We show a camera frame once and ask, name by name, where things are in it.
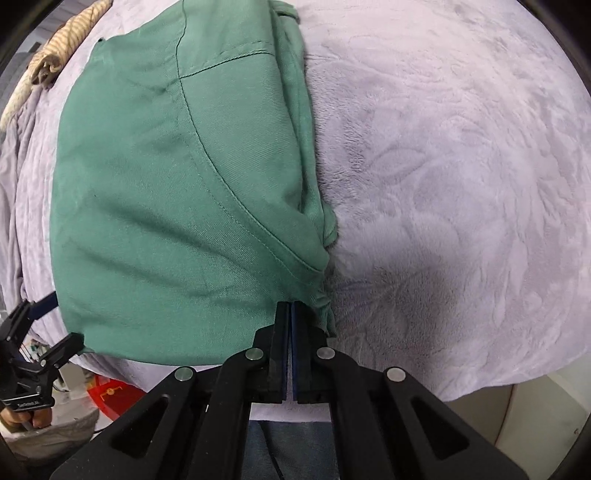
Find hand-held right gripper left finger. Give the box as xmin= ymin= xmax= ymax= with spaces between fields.
xmin=48 ymin=301 xmax=291 ymax=480

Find yellow striped cloth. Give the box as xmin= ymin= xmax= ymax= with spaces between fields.
xmin=0 ymin=0 xmax=112 ymax=131

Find white bedside furniture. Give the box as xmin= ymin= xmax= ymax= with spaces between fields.
xmin=445 ymin=369 xmax=589 ymax=455

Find lilac plush blanket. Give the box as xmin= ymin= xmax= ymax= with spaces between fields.
xmin=0 ymin=0 xmax=591 ymax=423

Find green button-up shirt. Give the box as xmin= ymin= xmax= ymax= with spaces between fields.
xmin=48 ymin=0 xmax=341 ymax=370

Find red plastic container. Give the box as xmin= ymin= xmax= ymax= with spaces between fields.
xmin=87 ymin=374 xmax=145 ymax=422

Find person's dark pants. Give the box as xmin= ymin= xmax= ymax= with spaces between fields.
xmin=241 ymin=418 xmax=340 ymax=480

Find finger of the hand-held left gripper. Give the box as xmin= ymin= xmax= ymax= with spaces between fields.
xmin=31 ymin=332 xmax=87 ymax=376
xmin=0 ymin=292 xmax=62 ymax=343

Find white plastic bag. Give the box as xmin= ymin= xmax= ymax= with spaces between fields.
xmin=7 ymin=406 xmax=100 ymax=474

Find person's left hand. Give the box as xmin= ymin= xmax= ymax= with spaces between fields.
xmin=0 ymin=407 xmax=54 ymax=433

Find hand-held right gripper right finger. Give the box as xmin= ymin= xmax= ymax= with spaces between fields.
xmin=292 ymin=301 xmax=528 ymax=480

